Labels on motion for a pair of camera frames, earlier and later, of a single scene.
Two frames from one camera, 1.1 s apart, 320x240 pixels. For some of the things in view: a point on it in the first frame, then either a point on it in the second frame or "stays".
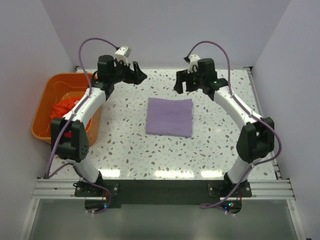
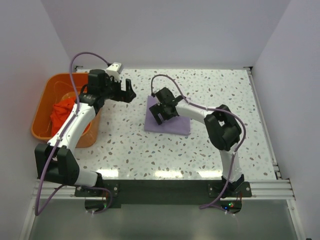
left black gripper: x=135 y=77 → x=126 y=96
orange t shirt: x=59 y=108 stays
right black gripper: x=181 y=77 → x=156 y=109
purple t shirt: x=171 y=117 stays
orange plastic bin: x=54 y=88 stays
